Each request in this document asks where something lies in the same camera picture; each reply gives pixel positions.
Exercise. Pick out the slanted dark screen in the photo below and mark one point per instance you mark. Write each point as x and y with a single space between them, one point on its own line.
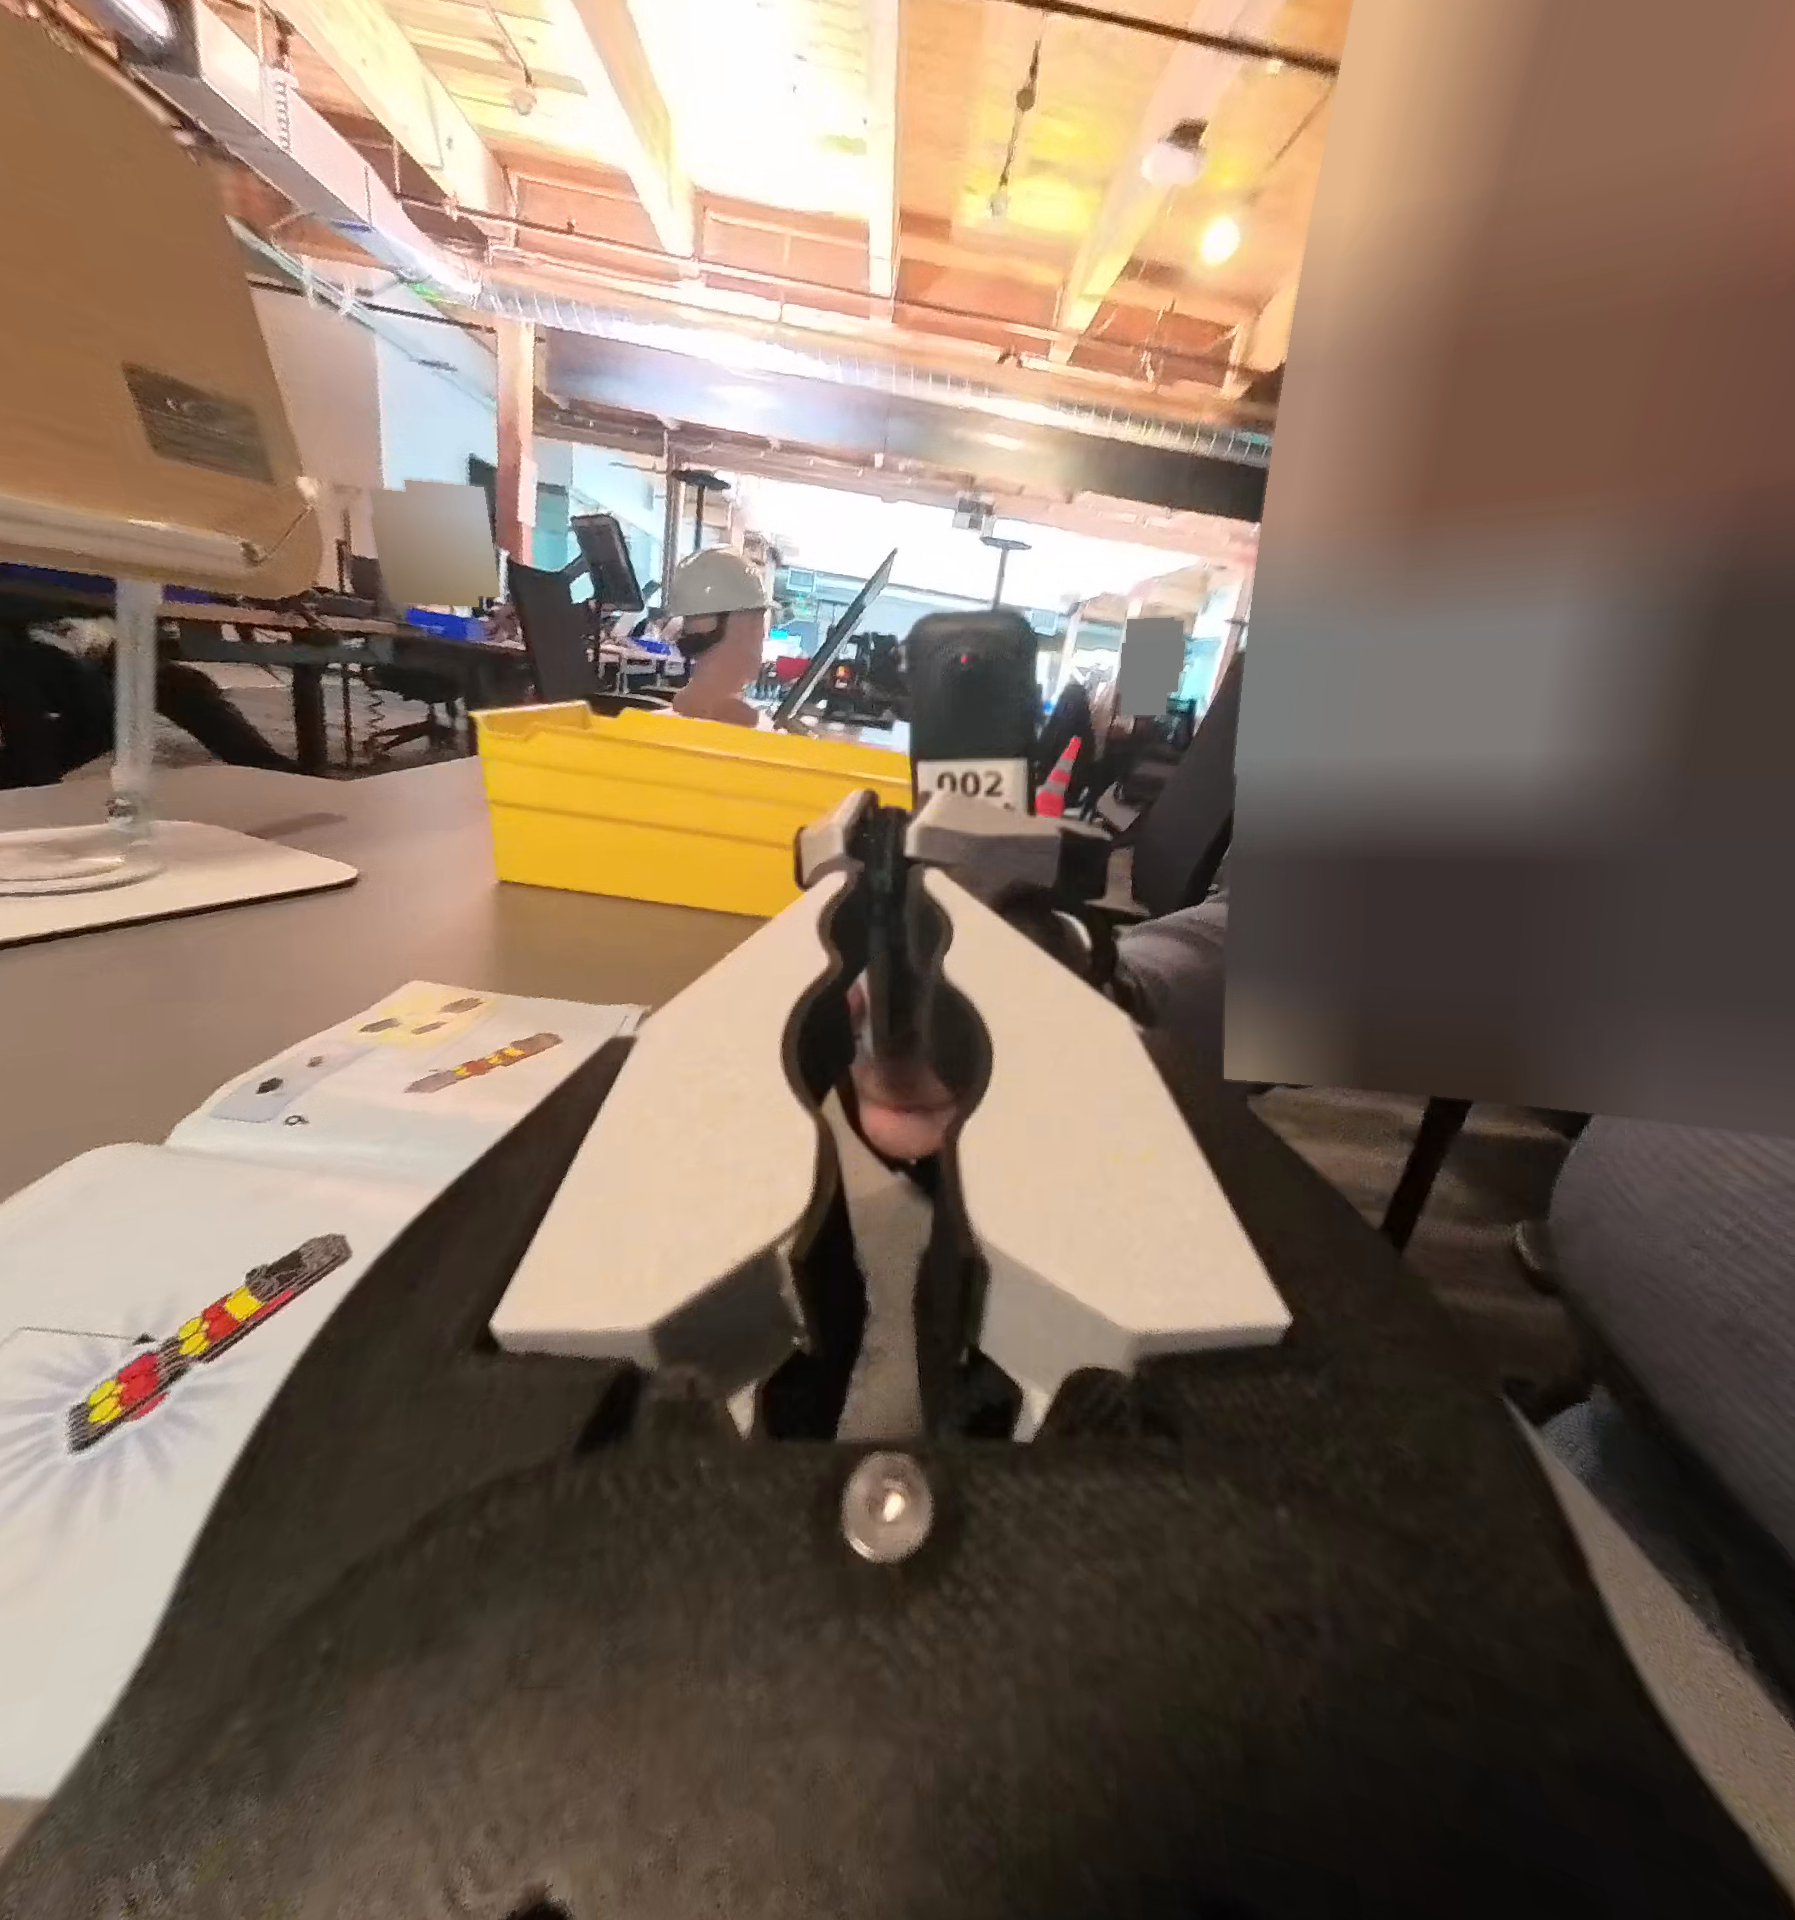
838 646

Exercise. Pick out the round ceiling lamp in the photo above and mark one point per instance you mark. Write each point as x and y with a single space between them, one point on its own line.
1178 152

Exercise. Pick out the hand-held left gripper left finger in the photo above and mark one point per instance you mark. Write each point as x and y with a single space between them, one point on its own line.
689 1170

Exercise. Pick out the person's grey trouser leg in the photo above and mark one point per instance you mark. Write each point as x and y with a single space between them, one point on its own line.
1723 1292

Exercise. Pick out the person's right hand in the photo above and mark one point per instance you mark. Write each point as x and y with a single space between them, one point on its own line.
904 1119

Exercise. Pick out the black lego piece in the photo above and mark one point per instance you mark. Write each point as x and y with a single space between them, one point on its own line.
889 929

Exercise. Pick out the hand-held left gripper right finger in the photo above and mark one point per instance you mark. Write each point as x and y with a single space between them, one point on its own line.
1108 1186

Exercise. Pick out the open lego instruction booklet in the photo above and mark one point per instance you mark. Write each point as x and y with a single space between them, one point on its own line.
103 1274

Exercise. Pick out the orange traffic cone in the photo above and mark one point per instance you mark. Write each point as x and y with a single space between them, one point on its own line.
1061 785

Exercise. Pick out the black computer monitor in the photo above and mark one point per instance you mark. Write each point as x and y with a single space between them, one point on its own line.
608 563

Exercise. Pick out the yellow plastic bin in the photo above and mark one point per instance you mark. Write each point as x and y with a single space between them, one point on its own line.
642 811

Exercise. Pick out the black office chair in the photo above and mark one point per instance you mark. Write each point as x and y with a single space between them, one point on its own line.
549 646

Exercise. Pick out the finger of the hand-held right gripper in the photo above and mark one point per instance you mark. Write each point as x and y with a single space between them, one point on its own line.
835 840
987 849

